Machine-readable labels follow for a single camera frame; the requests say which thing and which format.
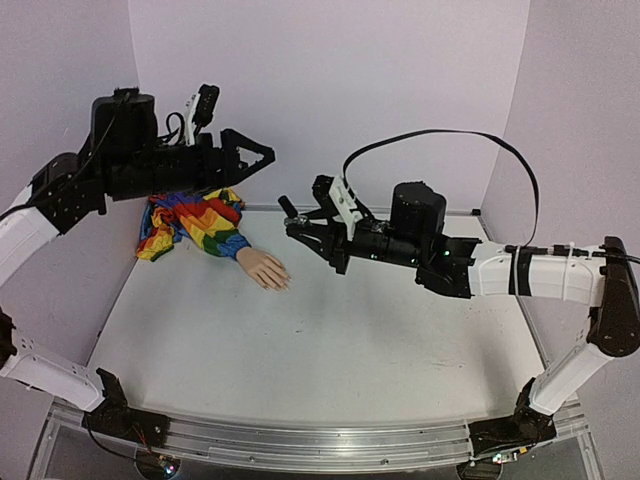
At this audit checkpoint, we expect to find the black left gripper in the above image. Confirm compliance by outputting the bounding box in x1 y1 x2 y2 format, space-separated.
111 125 281 200

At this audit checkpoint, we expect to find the glitter nail polish bottle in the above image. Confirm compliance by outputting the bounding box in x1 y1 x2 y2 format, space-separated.
284 215 309 227

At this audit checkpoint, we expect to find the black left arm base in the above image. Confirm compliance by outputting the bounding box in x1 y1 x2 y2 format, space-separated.
82 368 170 447

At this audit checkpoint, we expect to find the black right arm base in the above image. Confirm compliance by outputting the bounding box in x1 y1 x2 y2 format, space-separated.
469 378 557 459

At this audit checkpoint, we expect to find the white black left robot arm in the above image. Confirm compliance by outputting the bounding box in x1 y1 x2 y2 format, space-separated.
1 84 276 281

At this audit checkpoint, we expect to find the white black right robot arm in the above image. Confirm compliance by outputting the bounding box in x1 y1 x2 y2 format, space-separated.
278 175 639 416

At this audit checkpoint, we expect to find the mannequin hand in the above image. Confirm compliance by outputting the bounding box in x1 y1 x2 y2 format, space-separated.
236 247 291 291

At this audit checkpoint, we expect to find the rainbow colored sleeve cloth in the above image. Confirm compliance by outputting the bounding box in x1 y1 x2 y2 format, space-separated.
136 188 250 261

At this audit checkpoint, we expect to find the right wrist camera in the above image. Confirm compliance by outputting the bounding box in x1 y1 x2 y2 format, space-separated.
312 174 372 241

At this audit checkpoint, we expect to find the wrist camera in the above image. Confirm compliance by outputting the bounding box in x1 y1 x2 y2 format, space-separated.
312 174 372 241
183 84 220 146

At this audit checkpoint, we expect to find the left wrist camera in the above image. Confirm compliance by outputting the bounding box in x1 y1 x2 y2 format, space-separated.
183 84 220 146

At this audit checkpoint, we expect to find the black right camera cable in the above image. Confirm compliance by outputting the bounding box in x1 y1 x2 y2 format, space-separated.
342 128 541 249

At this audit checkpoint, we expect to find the aluminium front rail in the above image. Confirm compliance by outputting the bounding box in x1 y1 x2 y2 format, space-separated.
54 399 588 474

